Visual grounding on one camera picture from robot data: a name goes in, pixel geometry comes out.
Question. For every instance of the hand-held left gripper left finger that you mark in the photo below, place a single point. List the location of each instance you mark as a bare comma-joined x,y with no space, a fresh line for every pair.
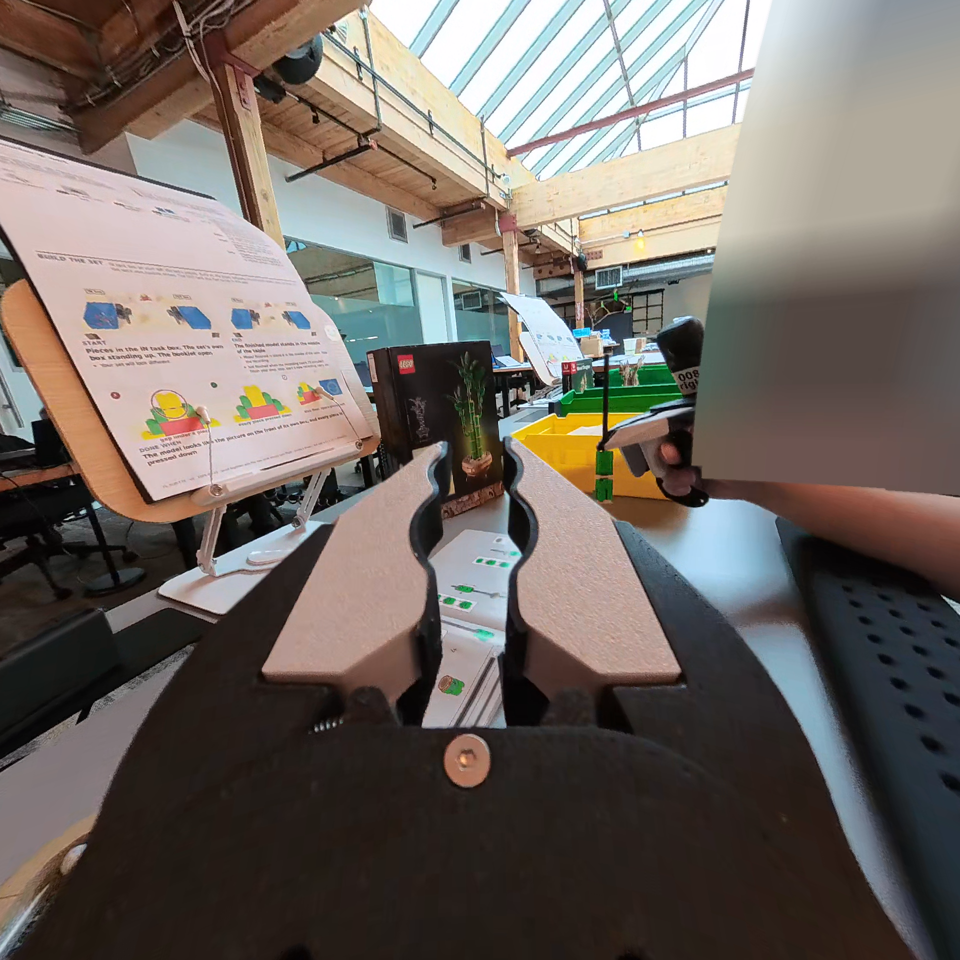
352,600

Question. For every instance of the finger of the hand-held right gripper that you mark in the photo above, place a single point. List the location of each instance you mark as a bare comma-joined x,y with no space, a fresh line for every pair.
653,433

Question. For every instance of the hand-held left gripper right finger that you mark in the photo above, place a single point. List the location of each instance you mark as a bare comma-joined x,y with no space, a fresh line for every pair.
592,600

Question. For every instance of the black rod with green bricks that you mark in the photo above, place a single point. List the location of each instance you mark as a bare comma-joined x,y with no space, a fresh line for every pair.
604,465

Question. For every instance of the person's right forearm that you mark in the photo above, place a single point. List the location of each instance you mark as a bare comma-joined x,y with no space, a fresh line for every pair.
862,524

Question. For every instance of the grey desk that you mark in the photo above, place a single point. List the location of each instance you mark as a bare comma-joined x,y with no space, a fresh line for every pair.
712,554

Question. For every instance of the person's right hand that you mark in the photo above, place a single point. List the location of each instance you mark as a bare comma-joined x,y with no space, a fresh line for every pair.
679,465

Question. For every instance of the green plastic bin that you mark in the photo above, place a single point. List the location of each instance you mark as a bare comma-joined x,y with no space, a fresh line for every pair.
638,395

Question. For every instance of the yellow plastic bin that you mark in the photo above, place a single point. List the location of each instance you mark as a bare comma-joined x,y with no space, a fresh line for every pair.
555,450

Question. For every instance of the open instruction booklet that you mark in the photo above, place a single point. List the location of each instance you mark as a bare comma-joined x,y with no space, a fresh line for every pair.
469,592

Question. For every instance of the wooden document stand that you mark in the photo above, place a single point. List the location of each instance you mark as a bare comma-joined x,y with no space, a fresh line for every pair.
544,330

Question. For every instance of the black set box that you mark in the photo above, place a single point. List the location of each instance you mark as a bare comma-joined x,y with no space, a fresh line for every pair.
420,404

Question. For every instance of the black perforated panel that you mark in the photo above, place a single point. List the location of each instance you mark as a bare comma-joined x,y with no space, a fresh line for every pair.
885,674

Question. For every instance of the black office chair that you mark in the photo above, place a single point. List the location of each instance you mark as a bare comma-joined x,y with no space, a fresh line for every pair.
53,518

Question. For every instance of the printed instruction sheet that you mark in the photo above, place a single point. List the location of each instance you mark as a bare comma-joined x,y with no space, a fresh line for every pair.
188,299

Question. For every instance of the instruction sheet on wooden stand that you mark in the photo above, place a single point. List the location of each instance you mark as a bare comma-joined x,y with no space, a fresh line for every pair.
45,390

